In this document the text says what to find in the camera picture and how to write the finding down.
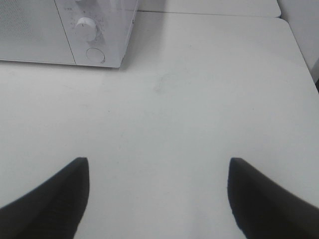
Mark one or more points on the white microwave door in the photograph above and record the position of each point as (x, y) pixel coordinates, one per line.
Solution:
(32, 31)

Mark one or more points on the white microwave oven body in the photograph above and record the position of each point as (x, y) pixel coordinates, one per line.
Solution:
(114, 20)

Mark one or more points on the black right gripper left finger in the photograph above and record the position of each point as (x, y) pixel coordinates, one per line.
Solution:
(53, 210)

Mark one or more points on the round white door button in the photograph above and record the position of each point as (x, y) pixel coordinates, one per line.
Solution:
(95, 55)

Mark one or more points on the white timer knob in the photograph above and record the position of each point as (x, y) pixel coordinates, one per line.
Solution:
(86, 29)

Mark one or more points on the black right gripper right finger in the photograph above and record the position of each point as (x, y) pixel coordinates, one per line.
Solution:
(262, 209)

